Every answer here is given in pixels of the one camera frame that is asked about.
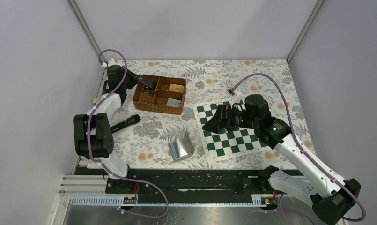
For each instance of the floral patterned table mat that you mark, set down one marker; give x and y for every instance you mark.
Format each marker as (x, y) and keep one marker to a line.
(145, 145)

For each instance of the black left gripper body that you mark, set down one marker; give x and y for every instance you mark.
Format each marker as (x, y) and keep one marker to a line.
(130, 81)

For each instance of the black cards in basket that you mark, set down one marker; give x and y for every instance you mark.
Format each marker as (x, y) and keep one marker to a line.
(150, 90)

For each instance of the silver cards in basket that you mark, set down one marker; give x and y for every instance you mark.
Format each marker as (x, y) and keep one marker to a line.
(173, 102)

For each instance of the black microphone orange tip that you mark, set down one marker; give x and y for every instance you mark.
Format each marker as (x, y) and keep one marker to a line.
(134, 119)

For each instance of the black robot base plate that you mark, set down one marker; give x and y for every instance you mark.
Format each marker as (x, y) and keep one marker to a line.
(188, 186)

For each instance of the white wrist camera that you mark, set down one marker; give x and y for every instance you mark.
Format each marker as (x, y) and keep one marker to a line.
(111, 62)
(237, 96)

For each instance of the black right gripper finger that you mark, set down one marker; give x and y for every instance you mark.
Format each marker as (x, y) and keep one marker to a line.
(213, 125)
(222, 112)

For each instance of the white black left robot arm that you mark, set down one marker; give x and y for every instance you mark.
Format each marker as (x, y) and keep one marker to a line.
(93, 134)

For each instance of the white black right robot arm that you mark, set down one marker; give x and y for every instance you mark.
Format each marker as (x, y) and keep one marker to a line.
(329, 194)

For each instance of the gold cards in basket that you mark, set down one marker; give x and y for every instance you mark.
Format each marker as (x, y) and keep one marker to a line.
(176, 88)

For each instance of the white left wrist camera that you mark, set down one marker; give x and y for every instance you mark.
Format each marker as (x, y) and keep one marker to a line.
(111, 62)

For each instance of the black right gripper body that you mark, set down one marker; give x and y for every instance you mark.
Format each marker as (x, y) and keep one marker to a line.
(240, 119)

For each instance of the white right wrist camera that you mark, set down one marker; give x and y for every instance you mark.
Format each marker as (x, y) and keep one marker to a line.
(237, 96)

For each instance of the brown woven divided basket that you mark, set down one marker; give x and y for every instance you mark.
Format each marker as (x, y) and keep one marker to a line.
(157, 103)

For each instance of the green white chessboard mat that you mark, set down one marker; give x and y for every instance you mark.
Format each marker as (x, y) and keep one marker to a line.
(226, 145)

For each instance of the silver metal card holder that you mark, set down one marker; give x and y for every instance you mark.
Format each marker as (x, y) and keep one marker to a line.
(181, 148)

